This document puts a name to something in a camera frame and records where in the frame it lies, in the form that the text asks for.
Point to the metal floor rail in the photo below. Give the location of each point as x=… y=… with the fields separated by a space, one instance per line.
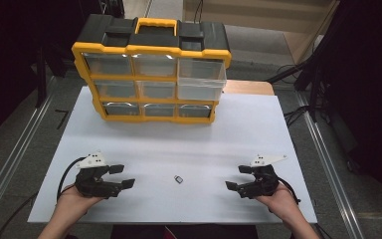
x=331 y=169
x=13 y=162

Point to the person's right hand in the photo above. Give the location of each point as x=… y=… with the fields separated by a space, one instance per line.
x=282 y=200

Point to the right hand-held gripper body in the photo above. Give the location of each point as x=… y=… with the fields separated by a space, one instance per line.
x=263 y=182

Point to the yellow and black organizer cabinet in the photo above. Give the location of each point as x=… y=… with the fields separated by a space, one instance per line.
x=152 y=38

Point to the set of clear closed drawers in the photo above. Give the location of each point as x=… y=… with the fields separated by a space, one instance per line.
x=155 y=89

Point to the clear plastic drawer bin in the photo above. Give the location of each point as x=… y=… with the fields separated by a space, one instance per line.
x=201 y=79

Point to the small black card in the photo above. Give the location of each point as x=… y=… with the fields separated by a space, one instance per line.
x=178 y=179

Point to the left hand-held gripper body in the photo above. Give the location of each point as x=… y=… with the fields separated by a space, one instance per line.
x=91 y=181

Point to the person's dark clothing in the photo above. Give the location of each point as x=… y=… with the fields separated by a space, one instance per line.
x=185 y=232

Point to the person's left hand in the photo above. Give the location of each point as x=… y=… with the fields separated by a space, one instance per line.
x=74 y=204

